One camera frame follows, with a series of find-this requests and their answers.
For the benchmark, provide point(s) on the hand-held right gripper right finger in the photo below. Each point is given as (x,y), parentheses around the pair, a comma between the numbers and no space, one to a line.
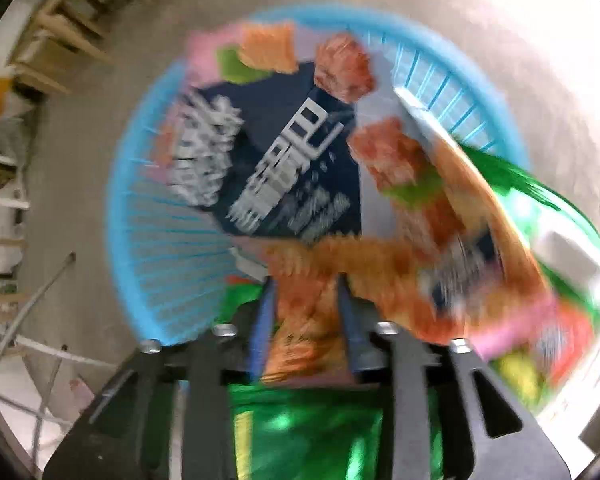
(352,340)

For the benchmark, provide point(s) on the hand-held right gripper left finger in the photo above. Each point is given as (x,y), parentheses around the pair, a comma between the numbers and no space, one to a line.
(261,340)

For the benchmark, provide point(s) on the blue plastic mesh wastebasket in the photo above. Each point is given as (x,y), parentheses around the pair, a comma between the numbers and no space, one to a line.
(170,270)

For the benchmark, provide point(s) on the orange dark blue snack packet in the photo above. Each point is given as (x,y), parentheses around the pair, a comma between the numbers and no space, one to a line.
(290,185)

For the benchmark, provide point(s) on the green snack packet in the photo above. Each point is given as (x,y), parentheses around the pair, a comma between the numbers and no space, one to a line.
(555,210)

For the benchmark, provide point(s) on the pink packet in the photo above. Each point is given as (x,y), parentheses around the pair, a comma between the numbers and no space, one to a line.
(202,55)

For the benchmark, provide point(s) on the wooden chair with black seat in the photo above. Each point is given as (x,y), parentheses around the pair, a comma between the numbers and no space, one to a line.
(55,27)

